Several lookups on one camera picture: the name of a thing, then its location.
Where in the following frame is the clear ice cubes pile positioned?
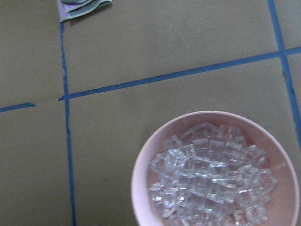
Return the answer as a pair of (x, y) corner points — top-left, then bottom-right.
(149, 122), (277, 226)

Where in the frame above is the grey folded cloth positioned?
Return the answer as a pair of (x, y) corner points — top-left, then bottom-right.
(61, 0), (112, 20)

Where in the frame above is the pink bowl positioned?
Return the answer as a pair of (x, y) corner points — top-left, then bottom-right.
(131, 111), (300, 226)

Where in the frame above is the purple folded cloth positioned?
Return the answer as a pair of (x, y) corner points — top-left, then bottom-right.
(57, 0), (70, 22)

